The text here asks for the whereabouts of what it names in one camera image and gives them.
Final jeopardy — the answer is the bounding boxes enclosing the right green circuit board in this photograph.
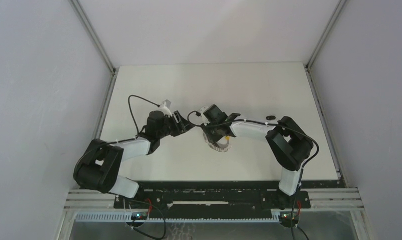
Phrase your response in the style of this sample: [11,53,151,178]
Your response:
[279,213,300,222]

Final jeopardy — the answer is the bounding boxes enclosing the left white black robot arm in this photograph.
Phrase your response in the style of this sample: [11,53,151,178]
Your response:
[73,110,194,209]

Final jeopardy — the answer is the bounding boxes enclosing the white slotted cable duct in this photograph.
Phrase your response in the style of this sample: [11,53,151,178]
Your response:
[75,212,280,223]

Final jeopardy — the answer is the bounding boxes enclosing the right aluminium frame post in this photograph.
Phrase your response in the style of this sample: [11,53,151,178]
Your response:
[305,0,349,72]

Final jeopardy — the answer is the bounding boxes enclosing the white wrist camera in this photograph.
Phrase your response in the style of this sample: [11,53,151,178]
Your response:
[199,106,210,117]
[158,99,173,117]

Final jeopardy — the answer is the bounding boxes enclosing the left aluminium frame post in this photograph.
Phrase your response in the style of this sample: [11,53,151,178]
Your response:
[68,0,116,76]

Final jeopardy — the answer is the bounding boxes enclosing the black capped silver key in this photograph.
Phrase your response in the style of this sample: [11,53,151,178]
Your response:
[266,115,277,121]

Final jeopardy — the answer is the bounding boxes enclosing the left green circuit board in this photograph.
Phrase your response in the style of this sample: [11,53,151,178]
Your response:
[131,213,149,222]

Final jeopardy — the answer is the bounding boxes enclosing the aluminium frame post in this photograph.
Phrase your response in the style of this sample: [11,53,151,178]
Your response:
[68,0,116,76]
[305,0,349,72]

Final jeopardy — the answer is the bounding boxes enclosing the silver keyring with chain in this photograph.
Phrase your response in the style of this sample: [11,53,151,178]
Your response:
[202,133,232,153]

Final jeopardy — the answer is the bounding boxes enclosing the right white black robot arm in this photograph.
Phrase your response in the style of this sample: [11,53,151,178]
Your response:
[196,105,320,208]

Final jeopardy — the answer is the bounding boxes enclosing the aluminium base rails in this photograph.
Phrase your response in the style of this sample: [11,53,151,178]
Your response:
[64,188,365,211]

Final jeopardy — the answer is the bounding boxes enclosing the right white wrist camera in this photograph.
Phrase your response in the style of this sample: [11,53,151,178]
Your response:
[199,106,210,117]

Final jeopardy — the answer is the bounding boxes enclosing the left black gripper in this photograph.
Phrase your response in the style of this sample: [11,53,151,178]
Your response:
[157,111,195,140]

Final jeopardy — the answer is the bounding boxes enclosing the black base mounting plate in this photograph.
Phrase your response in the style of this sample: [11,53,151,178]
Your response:
[113,180,312,220]

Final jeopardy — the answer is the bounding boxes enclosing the green circuit board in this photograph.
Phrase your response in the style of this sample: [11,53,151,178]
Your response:
[131,213,149,222]
[279,213,300,222]

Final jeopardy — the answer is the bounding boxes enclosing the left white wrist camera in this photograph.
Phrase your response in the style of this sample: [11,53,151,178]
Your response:
[158,99,173,117]

